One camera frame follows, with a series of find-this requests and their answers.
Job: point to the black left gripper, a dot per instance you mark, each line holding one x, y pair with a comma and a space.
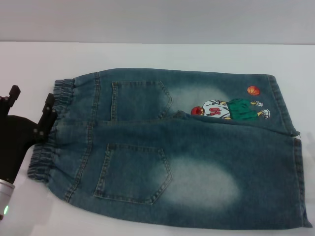
13, 142

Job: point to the blue denim shorts cartoon print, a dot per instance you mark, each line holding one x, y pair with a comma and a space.
197, 157

